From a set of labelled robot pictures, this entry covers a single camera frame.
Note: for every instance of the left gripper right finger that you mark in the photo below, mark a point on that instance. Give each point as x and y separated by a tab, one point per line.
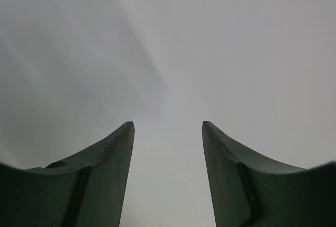
250	189

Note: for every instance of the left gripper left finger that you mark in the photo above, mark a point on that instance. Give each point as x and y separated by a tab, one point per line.
84	189

